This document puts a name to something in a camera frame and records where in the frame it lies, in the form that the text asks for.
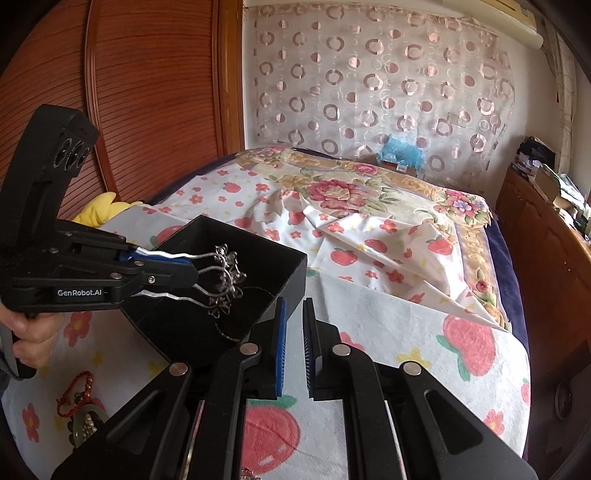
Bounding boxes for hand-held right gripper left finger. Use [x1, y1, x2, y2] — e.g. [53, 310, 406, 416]
[51, 298, 288, 480]

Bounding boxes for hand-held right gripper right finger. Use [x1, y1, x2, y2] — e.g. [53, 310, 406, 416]
[301, 298, 541, 480]

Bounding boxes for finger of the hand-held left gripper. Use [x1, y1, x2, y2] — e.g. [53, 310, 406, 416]
[58, 220, 191, 278]
[111, 261, 199, 301]

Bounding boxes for silver flower hair clip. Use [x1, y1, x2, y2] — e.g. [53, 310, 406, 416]
[128, 244, 249, 320]

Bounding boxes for black jewelry box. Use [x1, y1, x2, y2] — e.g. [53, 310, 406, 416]
[117, 215, 308, 370]

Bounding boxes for red bead bracelet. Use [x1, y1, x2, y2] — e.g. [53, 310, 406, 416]
[56, 370, 96, 420]

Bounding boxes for grey pearl necklace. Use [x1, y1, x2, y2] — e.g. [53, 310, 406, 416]
[68, 405, 108, 449]

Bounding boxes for person's left hand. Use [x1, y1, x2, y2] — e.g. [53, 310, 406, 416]
[0, 307, 62, 369]

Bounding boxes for yellow plush toy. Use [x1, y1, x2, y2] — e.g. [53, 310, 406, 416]
[71, 191, 148, 227]

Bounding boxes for strawberry print towel blanket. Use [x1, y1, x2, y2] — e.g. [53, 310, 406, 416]
[0, 212, 532, 480]

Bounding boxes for wooden headboard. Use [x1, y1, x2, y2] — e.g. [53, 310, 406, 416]
[0, 0, 245, 222]

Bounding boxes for floral blanket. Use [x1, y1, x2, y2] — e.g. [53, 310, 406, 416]
[231, 145, 513, 333]

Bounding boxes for brown cardboard box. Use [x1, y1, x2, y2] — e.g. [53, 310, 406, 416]
[358, 154, 426, 178]

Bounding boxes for blue plastic bag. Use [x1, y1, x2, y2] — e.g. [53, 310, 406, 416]
[376, 134, 426, 169]

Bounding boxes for wooden cabinet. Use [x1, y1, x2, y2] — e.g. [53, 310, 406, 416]
[494, 164, 591, 462]

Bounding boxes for circle pattern sheer curtain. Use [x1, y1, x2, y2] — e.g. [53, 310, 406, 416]
[242, 4, 515, 181]

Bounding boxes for pile of dark clothes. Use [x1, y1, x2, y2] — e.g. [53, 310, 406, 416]
[515, 135, 557, 181]

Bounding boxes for beige window curtain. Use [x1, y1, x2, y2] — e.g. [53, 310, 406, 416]
[540, 18, 587, 181]

